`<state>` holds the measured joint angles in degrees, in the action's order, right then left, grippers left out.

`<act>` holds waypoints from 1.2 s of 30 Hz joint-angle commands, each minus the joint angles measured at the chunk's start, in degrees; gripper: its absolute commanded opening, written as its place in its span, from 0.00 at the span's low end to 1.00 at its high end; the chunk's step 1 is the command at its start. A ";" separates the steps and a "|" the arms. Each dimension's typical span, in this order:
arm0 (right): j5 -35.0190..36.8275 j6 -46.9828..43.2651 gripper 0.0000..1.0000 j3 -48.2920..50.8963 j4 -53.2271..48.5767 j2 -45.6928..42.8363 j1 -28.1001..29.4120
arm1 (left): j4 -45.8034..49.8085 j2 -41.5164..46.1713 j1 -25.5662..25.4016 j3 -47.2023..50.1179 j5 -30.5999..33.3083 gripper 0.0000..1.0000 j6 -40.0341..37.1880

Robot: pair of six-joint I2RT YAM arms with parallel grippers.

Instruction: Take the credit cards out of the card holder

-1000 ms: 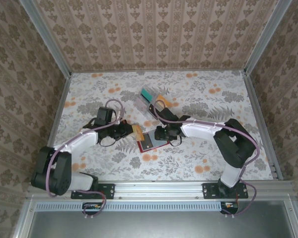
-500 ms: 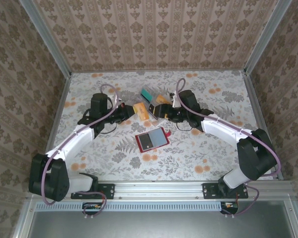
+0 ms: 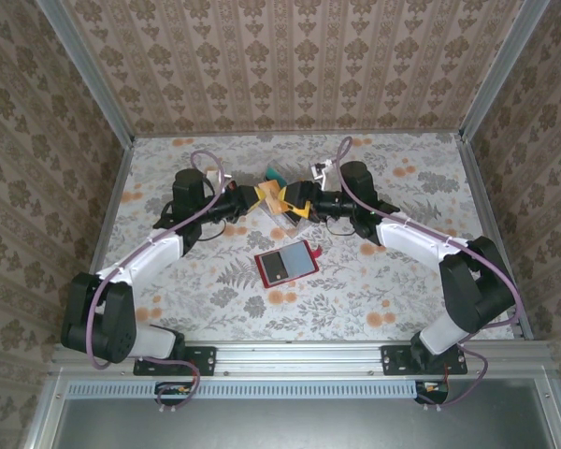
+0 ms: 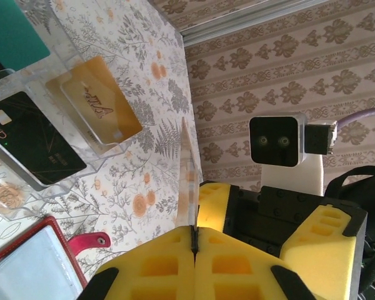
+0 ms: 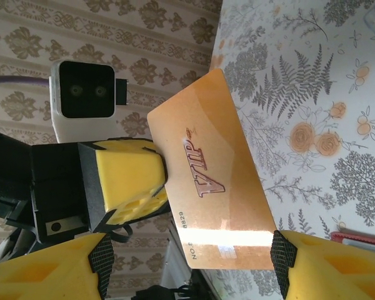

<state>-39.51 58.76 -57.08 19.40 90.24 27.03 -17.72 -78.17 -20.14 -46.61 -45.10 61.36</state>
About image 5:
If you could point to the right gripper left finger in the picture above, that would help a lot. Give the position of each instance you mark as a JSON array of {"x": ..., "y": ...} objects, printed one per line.
[{"x": 43, "y": 272}]

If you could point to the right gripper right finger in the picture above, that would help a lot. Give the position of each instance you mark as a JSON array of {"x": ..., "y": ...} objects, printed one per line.
[{"x": 337, "y": 268}]

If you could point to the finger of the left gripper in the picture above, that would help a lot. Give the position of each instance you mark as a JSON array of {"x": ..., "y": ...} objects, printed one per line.
[{"x": 128, "y": 178}]

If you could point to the red card holder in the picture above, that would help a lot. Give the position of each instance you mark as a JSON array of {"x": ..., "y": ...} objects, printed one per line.
[{"x": 356, "y": 234}]

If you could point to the gold VIP card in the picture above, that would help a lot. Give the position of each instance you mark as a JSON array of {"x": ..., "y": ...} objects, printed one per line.
[{"x": 206, "y": 140}]

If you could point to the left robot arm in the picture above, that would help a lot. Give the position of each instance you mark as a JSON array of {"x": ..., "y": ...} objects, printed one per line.
[{"x": 156, "y": 292}]

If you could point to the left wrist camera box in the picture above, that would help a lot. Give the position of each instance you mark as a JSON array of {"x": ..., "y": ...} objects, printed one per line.
[{"x": 87, "y": 90}]

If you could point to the aluminium table side rail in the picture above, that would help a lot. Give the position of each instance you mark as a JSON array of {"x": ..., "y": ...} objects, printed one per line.
[{"x": 175, "y": 265}]

